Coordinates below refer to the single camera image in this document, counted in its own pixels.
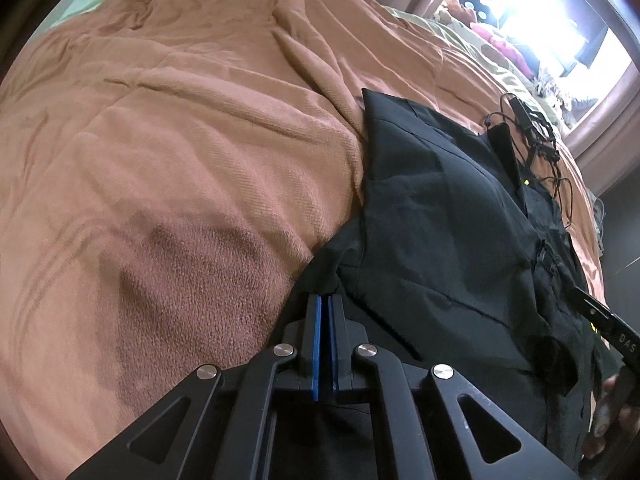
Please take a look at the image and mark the tangled black cables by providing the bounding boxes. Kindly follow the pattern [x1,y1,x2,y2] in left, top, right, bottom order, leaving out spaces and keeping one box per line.
[482,92,576,227]

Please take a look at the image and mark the black shirt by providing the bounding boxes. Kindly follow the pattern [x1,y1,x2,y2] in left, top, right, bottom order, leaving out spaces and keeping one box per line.
[280,88,608,480]

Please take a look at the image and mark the pink plush pillow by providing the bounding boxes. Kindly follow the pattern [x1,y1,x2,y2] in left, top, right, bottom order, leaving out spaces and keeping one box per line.
[470,22,523,63]

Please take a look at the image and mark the brown teddy bear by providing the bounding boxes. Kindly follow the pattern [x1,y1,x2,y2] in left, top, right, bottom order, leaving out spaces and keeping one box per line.
[435,0,473,26]

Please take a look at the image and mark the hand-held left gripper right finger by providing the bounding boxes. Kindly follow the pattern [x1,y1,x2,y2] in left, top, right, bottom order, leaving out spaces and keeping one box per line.
[328,295,581,480]

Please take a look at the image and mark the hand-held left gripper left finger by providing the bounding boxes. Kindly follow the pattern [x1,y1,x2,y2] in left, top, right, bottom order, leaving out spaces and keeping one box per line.
[65,294,328,480]

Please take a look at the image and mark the bright window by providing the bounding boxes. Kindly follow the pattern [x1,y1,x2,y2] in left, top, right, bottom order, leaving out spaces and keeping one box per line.
[457,0,632,128]

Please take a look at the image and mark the black flat device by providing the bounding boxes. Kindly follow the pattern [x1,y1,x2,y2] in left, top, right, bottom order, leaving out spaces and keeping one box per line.
[487,125,526,196]

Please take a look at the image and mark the person's right hand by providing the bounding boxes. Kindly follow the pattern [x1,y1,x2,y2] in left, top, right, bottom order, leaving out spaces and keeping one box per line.
[582,365,640,463]

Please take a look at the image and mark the brown blanket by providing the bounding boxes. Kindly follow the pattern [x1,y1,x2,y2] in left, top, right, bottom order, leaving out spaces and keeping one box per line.
[0,0,608,466]

